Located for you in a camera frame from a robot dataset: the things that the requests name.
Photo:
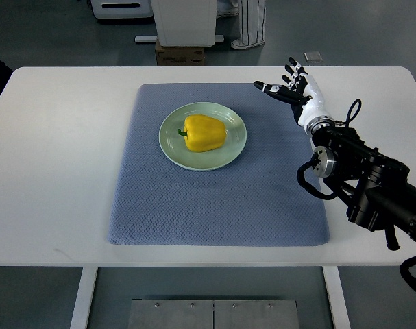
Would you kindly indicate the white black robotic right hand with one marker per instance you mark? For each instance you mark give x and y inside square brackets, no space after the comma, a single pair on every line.
[303,94]

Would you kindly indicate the yellow bell pepper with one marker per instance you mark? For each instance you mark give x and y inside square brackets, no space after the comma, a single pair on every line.
[203,133]

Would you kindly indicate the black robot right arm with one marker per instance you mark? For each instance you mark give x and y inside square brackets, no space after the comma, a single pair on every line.
[373,186]

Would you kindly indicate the small grey floor plate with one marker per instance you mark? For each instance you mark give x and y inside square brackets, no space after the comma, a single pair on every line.
[313,56]

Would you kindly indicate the light green plate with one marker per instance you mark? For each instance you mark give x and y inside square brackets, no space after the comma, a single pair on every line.
[174,148]

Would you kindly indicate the blue quilted mat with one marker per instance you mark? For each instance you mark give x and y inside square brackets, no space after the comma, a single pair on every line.
[253,201]

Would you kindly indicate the person leg striped trousers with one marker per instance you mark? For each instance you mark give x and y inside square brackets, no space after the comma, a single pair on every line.
[252,21]

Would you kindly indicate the brown cardboard box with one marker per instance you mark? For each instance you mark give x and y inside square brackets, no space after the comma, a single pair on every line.
[179,56]

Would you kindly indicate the white machine column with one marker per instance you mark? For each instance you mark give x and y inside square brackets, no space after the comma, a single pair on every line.
[184,23]

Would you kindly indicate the white right table leg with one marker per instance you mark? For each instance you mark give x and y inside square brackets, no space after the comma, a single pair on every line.
[336,298]

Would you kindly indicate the white table leg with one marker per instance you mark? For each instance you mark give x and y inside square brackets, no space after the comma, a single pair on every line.
[336,298]
[83,301]

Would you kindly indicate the white appliance with slot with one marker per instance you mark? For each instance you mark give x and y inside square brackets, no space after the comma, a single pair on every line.
[121,9]

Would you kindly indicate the white left table leg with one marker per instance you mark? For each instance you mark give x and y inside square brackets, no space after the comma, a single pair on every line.
[83,301]

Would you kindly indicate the metal base plate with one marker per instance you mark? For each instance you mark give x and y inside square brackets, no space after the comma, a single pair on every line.
[213,314]

